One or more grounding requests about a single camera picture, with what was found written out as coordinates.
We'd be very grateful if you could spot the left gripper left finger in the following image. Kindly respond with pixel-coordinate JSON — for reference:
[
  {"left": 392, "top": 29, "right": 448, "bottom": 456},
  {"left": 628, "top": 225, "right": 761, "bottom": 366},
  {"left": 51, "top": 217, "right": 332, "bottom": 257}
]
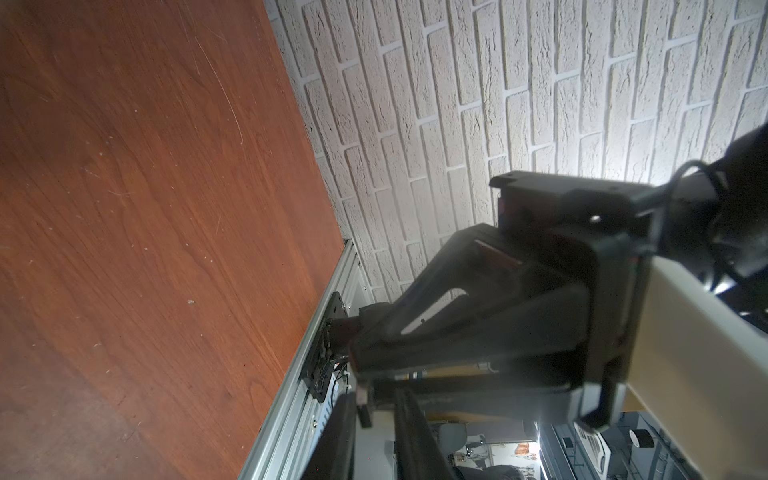
[{"left": 300, "top": 393, "right": 357, "bottom": 480}]

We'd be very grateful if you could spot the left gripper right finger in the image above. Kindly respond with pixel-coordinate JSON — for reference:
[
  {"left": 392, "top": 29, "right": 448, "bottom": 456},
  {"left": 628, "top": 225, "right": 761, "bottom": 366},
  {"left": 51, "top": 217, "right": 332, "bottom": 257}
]
[{"left": 394, "top": 389, "right": 455, "bottom": 480}]

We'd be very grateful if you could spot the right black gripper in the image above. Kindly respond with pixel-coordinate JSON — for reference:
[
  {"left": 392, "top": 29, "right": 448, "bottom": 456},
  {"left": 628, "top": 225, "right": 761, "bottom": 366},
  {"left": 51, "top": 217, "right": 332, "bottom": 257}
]
[{"left": 350, "top": 171, "right": 660, "bottom": 430}]

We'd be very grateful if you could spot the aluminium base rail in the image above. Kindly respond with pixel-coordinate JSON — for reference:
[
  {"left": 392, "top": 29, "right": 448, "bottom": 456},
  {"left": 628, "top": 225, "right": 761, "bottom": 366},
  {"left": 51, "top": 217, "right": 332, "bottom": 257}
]
[{"left": 239, "top": 240, "right": 373, "bottom": 479}]

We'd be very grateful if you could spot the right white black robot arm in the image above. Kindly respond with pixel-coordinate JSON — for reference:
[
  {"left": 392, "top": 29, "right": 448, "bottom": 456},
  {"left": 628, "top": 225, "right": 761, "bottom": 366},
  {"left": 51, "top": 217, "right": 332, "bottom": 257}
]
[{"left": 349, "top": 127, "right": 767, "bottom": 429}]

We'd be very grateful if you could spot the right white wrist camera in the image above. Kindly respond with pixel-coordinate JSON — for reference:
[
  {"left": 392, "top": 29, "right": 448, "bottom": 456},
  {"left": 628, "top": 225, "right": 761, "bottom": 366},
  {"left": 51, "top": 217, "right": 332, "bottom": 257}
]
[{"left": 628, "top": 257, "right": 767, "bottom": 479}]

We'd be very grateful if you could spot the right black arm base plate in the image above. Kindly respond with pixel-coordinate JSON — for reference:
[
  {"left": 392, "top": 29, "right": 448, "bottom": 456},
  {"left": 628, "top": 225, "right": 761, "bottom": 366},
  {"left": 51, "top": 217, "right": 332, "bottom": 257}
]
[{"left": 300, "top": 291, "right": 347, "bottom": 404}]

